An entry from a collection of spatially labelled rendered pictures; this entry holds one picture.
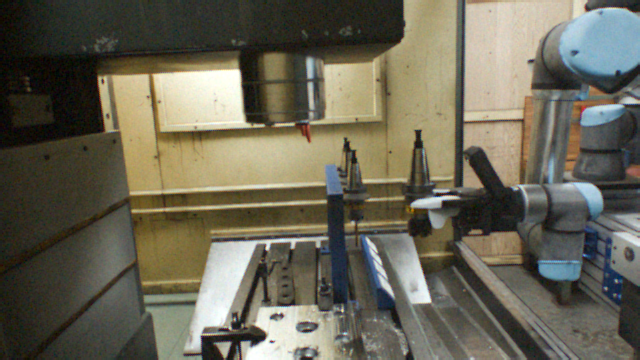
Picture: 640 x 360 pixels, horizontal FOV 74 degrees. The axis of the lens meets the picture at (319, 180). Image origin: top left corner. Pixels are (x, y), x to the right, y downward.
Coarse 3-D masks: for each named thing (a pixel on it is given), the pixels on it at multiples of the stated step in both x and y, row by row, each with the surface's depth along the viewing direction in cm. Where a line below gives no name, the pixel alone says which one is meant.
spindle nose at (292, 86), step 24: (240, 72) 76; (264, 72) 72; (288, 72) 72; (312, 72) 74; (240, 96) 78; (264, 96) 73; (288, 96) 73; (312, 96) 75; (264, 120) 74; (288, 120) 74; (312, 120) 76
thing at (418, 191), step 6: (402, 186) 84; (408, 186) 81; (414, 186) 80; (420, 186) 80; (426, 186) 80; (432, 186) 80; (402, 192) 84; (408, 192) 82; (414, 192) 81; (420, 192) 80; (426, 192) 80; (432, 192) 81; (414, 198) 80; (420, 198) 80; (426, 198) 80
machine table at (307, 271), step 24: (312, 240) 172; (360, 240) 169; (312, 264) 148; (360, 264) 146; (384, 264) 145; (240, 288) 132; (312, 288) 130; (360, 288) 128; (240, 312) 117; (360, 312) 114; (384, 312) 113; (408, 312) 113; (384, 336) 102; (408, 336) 102
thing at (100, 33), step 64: (0, 0) 65; (64, 0) 65; (128, 0) 65; (192, 0) 65; (256, 0) 65; (320, 0) 65; (384, 0) 65; (64, 64) 74; (128, 64) 80; (192, 64) 87
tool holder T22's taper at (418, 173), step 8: (416, 152) 80; (424, 152) 80; (416, 160) 80; (424, 160) 80; (416, 168) 80; (424, 168) 80; (408, 176) 82; (416, 176) 81; (424, 176) 80; (416, 184) 81; (424, 184) 81
